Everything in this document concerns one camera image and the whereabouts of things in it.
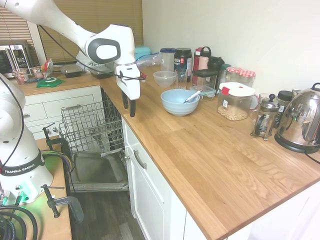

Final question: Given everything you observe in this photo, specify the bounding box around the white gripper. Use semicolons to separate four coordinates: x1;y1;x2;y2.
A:
113;62;142;118

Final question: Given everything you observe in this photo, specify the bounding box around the dishwasher door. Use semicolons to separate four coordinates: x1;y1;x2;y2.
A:
68;149;130;192

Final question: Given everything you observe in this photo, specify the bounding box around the clear plastic bowl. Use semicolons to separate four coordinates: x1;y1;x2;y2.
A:
152;70;177;88

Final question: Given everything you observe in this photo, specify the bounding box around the light blue bowl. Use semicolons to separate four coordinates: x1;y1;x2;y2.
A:
160;89;201;117

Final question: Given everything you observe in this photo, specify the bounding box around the clear zip bag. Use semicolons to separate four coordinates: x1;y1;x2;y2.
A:
136;52;162;69

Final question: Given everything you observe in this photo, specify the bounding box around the teal plastic box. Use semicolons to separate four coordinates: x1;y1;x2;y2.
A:
134;45;153;61

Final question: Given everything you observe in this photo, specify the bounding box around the clear drinking glass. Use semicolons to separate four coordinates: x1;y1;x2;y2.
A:
174;68;189;90

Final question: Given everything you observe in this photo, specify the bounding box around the clear pitcher blue lid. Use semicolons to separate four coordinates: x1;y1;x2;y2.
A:
159;47;177;73

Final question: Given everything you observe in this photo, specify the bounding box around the white plastic shopping bag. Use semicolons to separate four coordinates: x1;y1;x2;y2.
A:
75;51;111;73

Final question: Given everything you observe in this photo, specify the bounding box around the black Vega protein tub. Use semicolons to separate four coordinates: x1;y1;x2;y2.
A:
173;47;193;82

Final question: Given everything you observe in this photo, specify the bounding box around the glass container teal lid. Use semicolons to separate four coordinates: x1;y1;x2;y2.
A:
189;84;216;102

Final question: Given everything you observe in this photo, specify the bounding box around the black table clamp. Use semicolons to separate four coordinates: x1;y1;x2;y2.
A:
41;184;85;225
41;122;73;193

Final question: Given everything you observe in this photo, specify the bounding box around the red water bottle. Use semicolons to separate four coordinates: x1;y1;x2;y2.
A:
191;47;203;86

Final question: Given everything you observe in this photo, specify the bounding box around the clear canister dark lid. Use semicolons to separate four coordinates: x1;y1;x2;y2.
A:
191;68;219;91

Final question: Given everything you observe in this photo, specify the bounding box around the green round container lid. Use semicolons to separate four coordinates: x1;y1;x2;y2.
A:
36;76;66;89

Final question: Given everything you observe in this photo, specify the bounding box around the pink water bottle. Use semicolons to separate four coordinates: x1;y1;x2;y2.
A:
198;46;212;71

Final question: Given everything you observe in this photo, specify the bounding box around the red yellow snack bag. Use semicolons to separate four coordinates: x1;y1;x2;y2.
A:
41;58;54;79

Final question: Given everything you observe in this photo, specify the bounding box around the brown window blind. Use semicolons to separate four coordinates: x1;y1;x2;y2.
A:
37;0;145;63
0;7;32;47

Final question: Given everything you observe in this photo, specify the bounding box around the black water bottle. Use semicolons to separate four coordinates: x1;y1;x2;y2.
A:
207;56;225;74

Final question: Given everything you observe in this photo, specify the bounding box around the large jar white lid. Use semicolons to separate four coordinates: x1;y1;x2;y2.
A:
216;81;256;121

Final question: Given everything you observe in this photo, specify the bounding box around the jar red checkered lid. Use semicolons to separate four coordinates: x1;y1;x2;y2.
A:
238;69;257;89
226;66;243;85

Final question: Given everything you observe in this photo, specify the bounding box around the stainless steel microwave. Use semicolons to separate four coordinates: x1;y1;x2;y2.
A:
0;39;33;80

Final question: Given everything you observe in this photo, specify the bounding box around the glass French press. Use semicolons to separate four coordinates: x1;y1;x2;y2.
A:
250;93;281;141

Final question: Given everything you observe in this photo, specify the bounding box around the dark jar black lid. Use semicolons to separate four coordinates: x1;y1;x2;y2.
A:
273;90;294;130

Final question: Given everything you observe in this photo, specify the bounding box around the stainless steel electric kettle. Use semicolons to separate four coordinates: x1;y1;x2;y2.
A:
274;82;320;154

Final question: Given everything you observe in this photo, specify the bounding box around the grey wire dishwasher rack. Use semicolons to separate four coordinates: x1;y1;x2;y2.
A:
59;93;125;156

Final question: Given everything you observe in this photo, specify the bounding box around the coloured cable bundle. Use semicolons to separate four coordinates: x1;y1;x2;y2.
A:
39;149;76;173

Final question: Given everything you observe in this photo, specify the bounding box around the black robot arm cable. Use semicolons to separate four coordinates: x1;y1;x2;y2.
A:
37;24;147;82

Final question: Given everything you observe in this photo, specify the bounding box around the black coiled cable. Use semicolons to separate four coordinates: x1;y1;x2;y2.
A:
0;204;38;240

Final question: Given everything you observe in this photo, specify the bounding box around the black kettle cable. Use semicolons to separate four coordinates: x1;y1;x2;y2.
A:
303;151;320;165

